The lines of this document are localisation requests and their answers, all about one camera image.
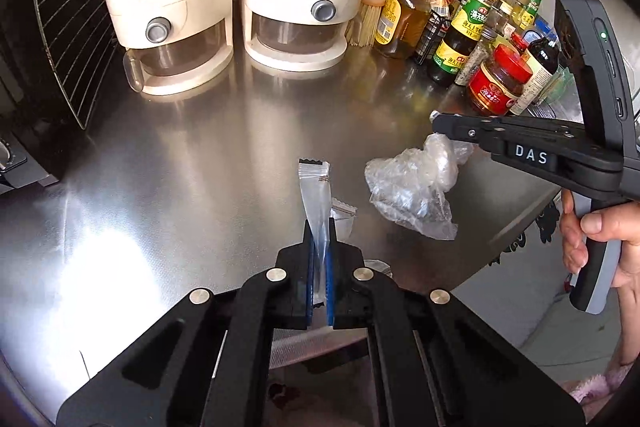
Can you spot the person's right hand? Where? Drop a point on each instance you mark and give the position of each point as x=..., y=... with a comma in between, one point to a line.
x=602, y=222

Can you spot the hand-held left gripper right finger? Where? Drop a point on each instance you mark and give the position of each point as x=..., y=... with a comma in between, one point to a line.
x=330, y=292

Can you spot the red chili sauce jar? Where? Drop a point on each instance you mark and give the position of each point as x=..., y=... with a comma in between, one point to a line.
x=497, y=82

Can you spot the pink fluffy clothing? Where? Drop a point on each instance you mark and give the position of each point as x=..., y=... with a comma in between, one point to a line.
x=597, y=387

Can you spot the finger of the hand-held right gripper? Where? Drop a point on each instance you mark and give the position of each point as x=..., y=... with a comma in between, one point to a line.
x=470, y=127

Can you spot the dark sauce bottle green label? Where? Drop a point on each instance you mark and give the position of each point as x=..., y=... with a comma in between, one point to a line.
x=460, y=42

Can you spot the small foil scrap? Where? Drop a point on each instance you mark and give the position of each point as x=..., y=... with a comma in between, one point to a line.
x=378, y=266

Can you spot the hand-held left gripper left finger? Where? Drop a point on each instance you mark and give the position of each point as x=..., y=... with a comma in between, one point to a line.
x=310, y=267

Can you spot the dark glass sauce bottle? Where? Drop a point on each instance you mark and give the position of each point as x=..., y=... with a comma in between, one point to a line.
x=542, y=59

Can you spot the clear plastic bag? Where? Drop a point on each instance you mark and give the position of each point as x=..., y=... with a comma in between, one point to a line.
x=410, y=187

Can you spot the person's right forearm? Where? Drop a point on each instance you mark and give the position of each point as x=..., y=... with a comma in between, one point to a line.
x=627, y=327

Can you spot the honey jar with yellow lid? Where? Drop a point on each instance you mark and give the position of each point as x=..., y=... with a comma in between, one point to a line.
x=400, y=22

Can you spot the thin clear sachet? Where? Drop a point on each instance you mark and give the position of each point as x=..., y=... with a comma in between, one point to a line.
x=315, y=197

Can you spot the spice shaker bottle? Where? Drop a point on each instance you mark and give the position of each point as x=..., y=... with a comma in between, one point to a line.
x=475, y=62

